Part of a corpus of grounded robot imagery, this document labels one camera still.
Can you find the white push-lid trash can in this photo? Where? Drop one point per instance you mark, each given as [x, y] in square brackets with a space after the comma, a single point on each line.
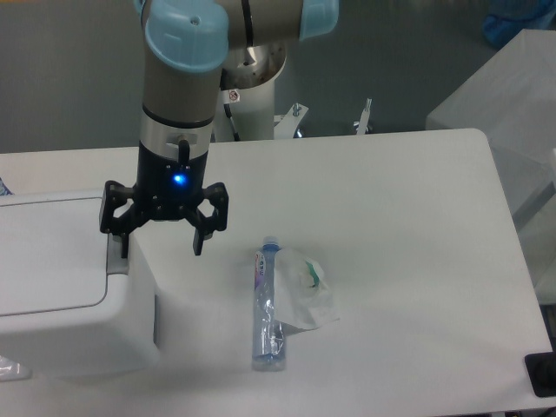
[74, 301]

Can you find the black device at table edge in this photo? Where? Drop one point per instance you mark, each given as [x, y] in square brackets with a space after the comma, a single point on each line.
[541, 371]

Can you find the white crumpled plastic bag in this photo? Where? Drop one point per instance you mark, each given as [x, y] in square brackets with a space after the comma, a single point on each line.
[303, 300]

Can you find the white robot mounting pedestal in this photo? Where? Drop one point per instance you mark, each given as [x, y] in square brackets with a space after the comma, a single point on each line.
[245, 109]

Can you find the blue plastic bag background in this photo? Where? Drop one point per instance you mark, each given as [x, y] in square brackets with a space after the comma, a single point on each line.
[506, 19]

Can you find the crumpled clear plastic wrapper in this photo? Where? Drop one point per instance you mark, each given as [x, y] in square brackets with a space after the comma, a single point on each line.
[13, 371]

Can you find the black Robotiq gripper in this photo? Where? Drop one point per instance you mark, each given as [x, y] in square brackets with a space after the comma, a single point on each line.
[166, 190]

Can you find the clear plastic water bottle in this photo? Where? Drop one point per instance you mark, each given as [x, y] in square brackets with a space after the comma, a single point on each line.
[268, 339]

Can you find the blue patterned packet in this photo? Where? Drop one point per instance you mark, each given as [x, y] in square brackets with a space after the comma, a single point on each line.
[4, 190]

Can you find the silver table clamp bolt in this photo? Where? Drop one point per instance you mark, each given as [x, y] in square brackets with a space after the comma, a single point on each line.
[363, 126]

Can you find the white side cabinet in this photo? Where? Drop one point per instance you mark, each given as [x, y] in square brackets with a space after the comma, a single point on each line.
[511, 99]

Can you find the silver blue-capped robot arm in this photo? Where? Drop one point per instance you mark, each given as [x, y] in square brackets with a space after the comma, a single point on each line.
[186, 44]

